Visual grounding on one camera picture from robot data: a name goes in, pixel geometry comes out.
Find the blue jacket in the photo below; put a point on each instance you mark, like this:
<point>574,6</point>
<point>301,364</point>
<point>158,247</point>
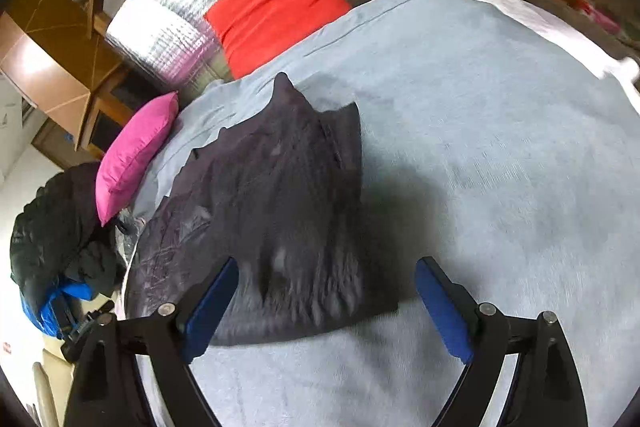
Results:
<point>58,316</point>

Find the pink pillow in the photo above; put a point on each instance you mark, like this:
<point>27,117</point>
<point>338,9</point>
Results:
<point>124,164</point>

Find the red cushion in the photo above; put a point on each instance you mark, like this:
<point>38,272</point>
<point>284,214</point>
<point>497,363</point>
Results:
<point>253,32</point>

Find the grey blanket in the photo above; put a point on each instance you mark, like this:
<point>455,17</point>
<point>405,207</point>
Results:
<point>496,139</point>

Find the brown wooden cabinet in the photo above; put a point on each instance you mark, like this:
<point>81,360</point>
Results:
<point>77,79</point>

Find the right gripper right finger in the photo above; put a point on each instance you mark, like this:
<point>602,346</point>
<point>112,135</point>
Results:
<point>545,389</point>

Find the dark quilted jacket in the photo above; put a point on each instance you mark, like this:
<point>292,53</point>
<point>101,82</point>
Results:
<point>280,194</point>

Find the black puffer coat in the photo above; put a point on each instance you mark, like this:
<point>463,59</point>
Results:
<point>59,237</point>

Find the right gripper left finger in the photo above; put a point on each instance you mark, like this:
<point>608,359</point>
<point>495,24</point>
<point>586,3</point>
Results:
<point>107,389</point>

